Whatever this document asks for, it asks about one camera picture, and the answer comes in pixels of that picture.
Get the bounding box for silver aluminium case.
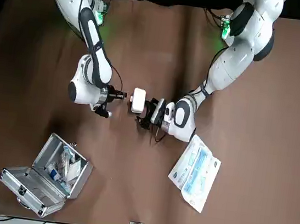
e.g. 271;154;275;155
0;126;98;224

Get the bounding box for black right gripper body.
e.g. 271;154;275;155
103;84;116;106

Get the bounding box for blue white mask packet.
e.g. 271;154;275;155
163;131;225;215

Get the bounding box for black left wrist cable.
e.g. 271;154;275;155
153;125;167;145

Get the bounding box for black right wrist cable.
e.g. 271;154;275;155
105;62;127;93

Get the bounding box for small white medicine box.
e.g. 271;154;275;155
127;87;148;116

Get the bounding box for white paper sachet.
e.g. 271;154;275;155
65;158;83;184

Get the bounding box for black left base cables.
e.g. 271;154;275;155
202;7;228;27

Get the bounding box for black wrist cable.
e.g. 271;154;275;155
153;125;167;145
105;62;127;93

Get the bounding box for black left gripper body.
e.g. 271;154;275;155
148;100;169;129

